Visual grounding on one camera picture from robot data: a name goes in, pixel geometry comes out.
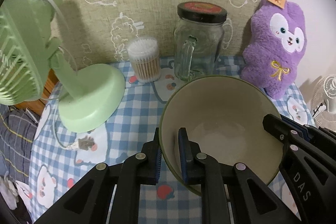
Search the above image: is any ceramic bowl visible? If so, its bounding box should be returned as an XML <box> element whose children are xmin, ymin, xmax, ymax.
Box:
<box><xmin>159</xmin><ymin>76</ymin><xmax>283</xmax><ymax>185</ymax></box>

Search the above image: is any white floor fan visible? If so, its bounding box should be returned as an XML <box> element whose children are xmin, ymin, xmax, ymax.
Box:
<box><xmin>310</xmin><ymin>75</ymin><xmax>336</xmax><ymax>132</ymax></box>

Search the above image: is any purple plush bunny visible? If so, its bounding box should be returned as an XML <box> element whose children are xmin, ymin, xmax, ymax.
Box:
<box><xmin>240</xmin><ymin>0</ymin><xmax>307</xmax><ymax>100</ymax></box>

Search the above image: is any green desk fan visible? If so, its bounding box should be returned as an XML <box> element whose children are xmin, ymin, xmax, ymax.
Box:
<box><xmin>1</xmin><ymin>0</ymin><xmax>125</xmax><ymax>133</ymax></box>

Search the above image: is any white crumpled cloth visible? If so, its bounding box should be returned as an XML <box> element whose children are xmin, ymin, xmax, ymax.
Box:
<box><xmin>1</xmin><ymin>172</ymin><xmax>33</xmax><ymax>212</ymax></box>

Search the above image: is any wooden bed headboard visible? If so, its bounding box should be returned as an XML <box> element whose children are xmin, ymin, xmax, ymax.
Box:
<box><xmin>14</xmin><ymin>69</ymin><xmax>60</xmax><ymax>117</ymax></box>

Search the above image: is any grey plaid pillow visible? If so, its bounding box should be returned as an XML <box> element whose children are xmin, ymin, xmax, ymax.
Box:
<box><xmin>1</xmin><ymin>105</ymin><xmax>38</xmax><ymax>184</ymax></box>

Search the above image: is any glass jar black lid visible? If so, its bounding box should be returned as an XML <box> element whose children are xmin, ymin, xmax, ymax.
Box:
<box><xmin>174</xmin><ymin>1</ymin><xmax>227</xmax><ymax>82</ymax></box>

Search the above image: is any toothpick container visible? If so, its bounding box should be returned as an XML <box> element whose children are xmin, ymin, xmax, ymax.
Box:
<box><xmin>126</xmin><ymin>37</ymin><xmax>161</xmax><ymax>83</ymax></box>

